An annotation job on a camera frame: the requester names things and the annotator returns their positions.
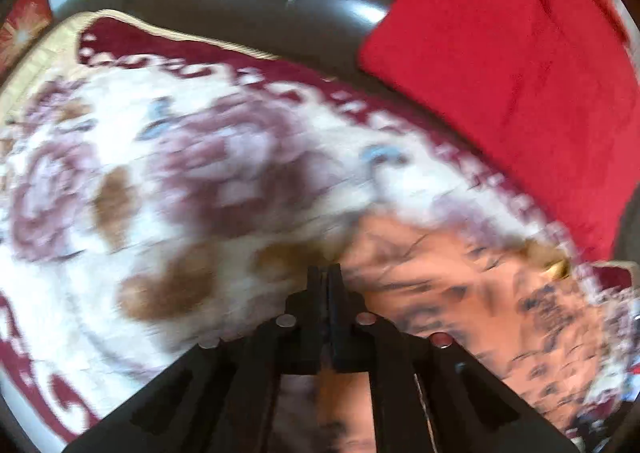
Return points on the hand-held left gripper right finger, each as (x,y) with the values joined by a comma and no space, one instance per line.
(342,328)

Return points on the red fleece cloth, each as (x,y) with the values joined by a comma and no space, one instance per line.
(500,83)

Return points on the floral plush blanket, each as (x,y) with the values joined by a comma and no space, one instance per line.
(150,183)

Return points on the brown leather sofa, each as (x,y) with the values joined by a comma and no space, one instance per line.
(250,8)

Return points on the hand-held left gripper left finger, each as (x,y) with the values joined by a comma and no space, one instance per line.
(310,323)

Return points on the orange floral blouse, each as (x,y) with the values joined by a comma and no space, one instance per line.
(425,273)

